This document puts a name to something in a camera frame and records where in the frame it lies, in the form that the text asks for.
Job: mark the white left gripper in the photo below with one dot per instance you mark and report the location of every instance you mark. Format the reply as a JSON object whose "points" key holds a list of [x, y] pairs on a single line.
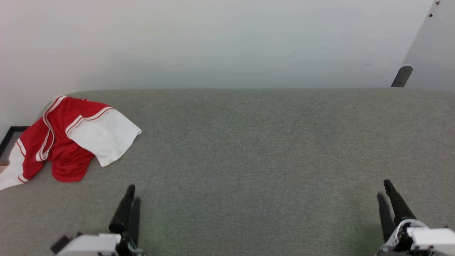
{"points": [[92, 245]]}

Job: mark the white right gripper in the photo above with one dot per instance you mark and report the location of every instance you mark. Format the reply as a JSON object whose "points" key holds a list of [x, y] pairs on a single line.
{"points": [[430, 238]]}

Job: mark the red and white basketball jersey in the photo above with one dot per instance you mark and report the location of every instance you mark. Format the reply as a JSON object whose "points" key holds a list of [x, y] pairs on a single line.
{"points": [[67, 156]]}

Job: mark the dark grey metal bar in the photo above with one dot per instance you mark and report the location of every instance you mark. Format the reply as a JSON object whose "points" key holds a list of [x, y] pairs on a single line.
{"points": [[402, 76]]}

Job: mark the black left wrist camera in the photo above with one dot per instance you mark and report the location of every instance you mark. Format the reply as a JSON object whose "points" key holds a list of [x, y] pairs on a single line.
{"points": [[60, 244]]}

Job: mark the black picture frame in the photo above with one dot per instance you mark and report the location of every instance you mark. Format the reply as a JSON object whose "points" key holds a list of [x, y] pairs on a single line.
{"points": [[7, 137]]}

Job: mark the white wall panel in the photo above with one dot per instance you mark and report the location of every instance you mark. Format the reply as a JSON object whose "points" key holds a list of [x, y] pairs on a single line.
{"points": [[435, 53]]}

